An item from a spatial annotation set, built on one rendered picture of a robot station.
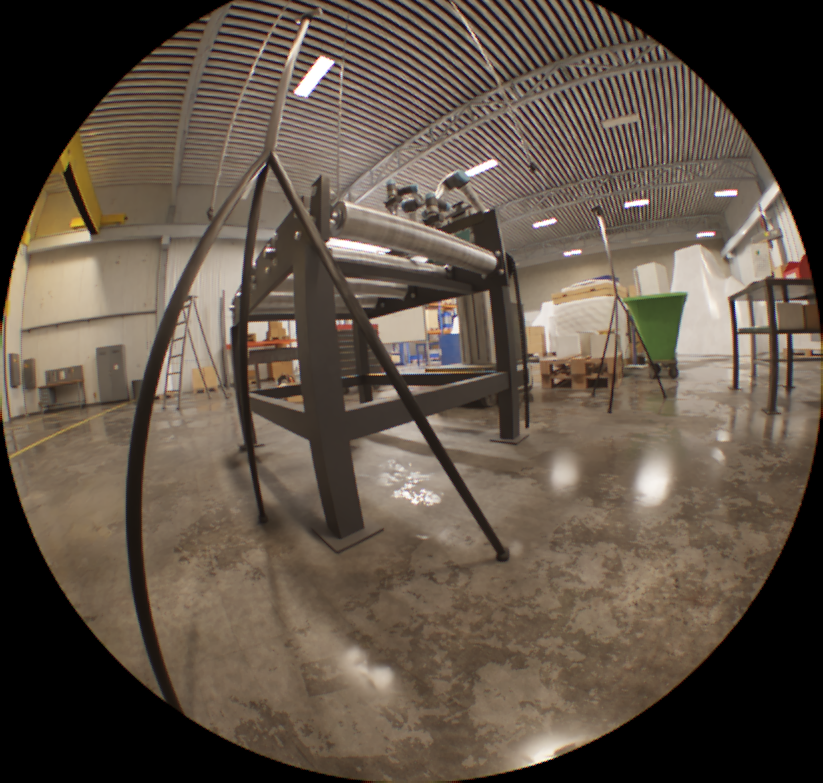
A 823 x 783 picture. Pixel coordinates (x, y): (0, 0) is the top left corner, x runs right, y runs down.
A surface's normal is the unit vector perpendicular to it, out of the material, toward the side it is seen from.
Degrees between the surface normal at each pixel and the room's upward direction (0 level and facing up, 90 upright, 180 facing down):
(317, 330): 90
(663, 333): 101
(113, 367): 90
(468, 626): 0
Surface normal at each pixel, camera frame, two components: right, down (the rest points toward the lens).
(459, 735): -0.09, -0.99
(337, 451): 0.70, -0.02
